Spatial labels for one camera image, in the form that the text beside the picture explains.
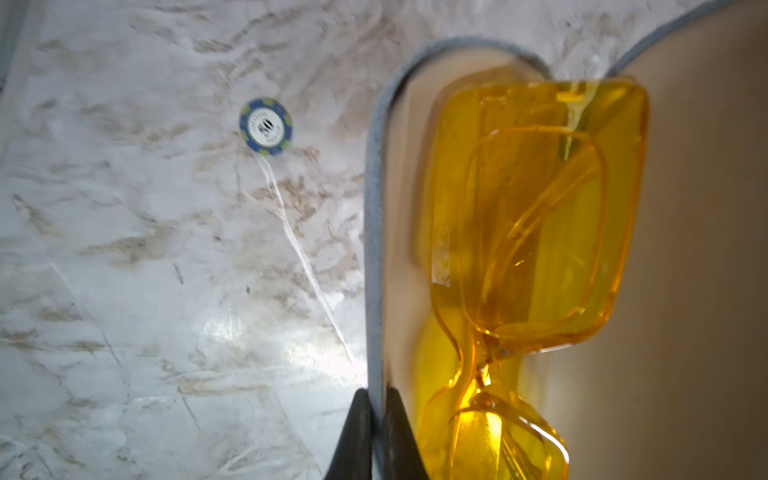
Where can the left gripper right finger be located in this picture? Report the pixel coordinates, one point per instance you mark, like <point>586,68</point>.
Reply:
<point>401,458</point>

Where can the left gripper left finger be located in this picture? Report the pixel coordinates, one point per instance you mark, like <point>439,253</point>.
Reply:
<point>352,459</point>

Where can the yellow sunglasses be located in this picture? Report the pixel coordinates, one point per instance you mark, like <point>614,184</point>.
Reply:
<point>530,202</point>

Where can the blue white poker chip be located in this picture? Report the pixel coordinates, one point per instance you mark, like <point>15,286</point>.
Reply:
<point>266,127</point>

